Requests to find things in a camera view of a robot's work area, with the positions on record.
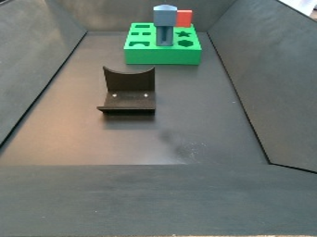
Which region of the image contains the red rounded block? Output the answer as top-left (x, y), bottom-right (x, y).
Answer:
top-left (175, 10), bottom-right (193, 28)

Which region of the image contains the black curved fixture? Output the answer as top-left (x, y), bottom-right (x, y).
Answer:
top-left (96, 67), bottom-right (157, 113)

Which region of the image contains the blue pentagon peg block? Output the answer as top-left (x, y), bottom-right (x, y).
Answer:
top-left (154, 5), bottom-right (177, 46)

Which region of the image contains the green shape sorter board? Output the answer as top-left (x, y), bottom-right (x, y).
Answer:
top-left (125, 22), bottom-right (202, 65)

